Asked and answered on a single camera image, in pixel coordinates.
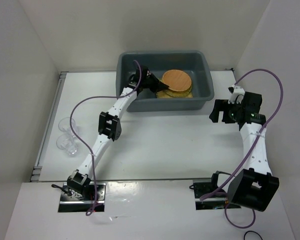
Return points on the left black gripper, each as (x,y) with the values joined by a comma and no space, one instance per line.
(158,85)

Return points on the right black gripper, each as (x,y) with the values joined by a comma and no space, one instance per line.
(220,105)

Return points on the square bamboo mat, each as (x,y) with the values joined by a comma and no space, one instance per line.
(162,95)

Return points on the orange round woven coaster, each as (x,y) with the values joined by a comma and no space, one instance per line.
(177,80)

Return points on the clear plastic cup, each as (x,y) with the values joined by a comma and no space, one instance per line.
(66,143)
(68,126)

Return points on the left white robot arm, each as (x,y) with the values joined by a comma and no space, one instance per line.
(109,129)

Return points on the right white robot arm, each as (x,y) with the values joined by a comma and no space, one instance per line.
(254,185)

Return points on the grey plastic bin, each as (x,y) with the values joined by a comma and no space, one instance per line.
(192,62)

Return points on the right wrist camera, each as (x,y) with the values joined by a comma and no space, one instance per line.
(237,94)

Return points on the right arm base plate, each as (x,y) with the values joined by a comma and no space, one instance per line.
(202,187)

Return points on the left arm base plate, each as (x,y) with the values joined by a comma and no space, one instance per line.
(71,202)

